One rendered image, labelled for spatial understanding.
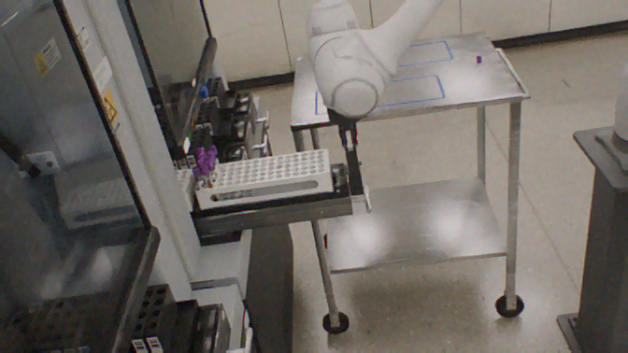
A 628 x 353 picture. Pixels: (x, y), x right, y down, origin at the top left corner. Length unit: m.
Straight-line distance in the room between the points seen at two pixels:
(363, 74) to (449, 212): 1.16
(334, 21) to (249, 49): 2.57
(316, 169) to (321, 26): 0.33
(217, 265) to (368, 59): 0.57
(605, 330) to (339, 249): 0.80
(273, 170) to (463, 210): 0.93
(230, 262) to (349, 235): 0.78
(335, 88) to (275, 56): 2.72
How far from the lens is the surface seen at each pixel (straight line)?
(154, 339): 1.04
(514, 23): 3.84
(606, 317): 1.89
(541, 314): 2.16
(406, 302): 2.19
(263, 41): 3.68
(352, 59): 1.02
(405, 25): 1.05
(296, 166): 1.34
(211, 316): 1.11
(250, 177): 1.33
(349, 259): 1.95
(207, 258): 1.36
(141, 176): 1.08
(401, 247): 1.97
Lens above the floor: 1.58
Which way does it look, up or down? 33 degrees down
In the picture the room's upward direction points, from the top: 10 degrees counter-clockwise
